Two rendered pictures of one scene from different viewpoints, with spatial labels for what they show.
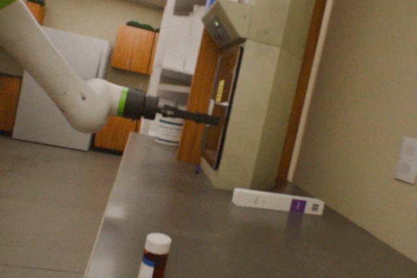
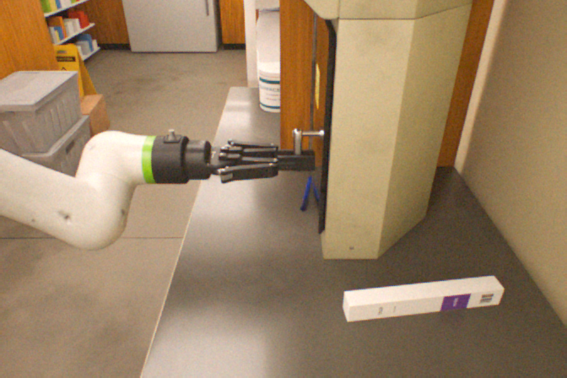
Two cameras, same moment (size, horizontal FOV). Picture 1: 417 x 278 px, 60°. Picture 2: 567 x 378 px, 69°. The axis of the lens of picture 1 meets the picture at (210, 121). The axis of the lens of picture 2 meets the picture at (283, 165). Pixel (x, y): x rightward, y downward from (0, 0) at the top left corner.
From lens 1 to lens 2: 59 cm
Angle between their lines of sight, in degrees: 30
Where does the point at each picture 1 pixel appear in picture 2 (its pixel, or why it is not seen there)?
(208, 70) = (301, 25)
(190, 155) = not seen: hidden behind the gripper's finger
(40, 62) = not seen: outside the picture
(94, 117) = (95, 238)
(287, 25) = not seen: outside the picture
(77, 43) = not seen: outside the picture
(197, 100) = (294, 78)
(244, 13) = not seen: outside the picture
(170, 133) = (277, 97)
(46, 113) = (158, 14)
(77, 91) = (51, 212)
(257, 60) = (365, 56)
